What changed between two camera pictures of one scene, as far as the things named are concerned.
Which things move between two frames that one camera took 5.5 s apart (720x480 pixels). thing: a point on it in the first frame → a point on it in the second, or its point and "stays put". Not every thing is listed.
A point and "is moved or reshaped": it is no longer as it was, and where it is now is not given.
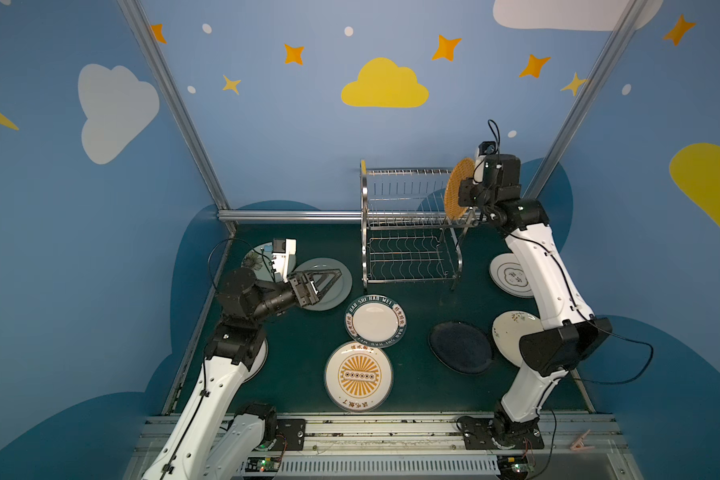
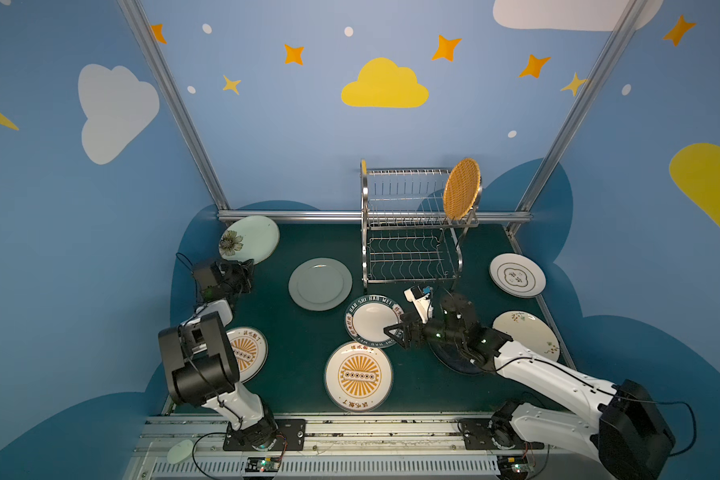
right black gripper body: [468, 192] → [414, 333]
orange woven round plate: [462, 169] stays put
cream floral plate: [510, 327] stays put
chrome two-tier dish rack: [406, 235] stays put
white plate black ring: [510, 277] stays put
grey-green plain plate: [336, 294] stays put
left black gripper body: [303, 289] → [235, 274]
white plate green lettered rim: [375, 321] stays put
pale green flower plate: [259, 259] is moved or reshaped
